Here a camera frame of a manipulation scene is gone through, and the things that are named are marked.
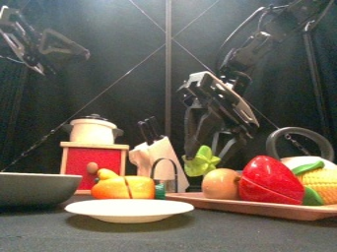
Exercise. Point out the vertical metal frame pole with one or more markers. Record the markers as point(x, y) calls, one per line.
point(167, 65)

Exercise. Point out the yellow toy bell pepper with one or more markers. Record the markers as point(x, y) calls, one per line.
point(117, 187)

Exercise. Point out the wooden tray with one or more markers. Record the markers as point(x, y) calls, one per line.
point(263, 208)

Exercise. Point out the dark frame post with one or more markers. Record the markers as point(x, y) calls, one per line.
point(313, 82)

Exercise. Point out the red toy bell pepper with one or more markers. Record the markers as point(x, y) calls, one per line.
point(268, 182)

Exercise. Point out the white toy cooking pot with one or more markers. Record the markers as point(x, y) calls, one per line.
point(92, 131)

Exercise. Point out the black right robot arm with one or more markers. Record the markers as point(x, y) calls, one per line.
point(284, 23)

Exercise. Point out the yellow toy corn cob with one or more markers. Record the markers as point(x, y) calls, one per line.
point(319, 183)

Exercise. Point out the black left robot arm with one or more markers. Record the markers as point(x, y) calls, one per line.
point(5, 49)

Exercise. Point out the white knife block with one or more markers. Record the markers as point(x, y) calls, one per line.
point(164, 160)

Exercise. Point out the green toy starfruit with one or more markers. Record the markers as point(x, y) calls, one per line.
point(199, 164)

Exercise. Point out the red wooden drawer box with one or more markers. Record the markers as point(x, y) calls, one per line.
point(99, 160)

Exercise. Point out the brown toy onion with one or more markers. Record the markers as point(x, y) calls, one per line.
point(219, 184)

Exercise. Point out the grey bowl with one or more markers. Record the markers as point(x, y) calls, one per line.
point(34, 188)

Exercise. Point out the small white plate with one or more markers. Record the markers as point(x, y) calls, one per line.
point(128, 210)

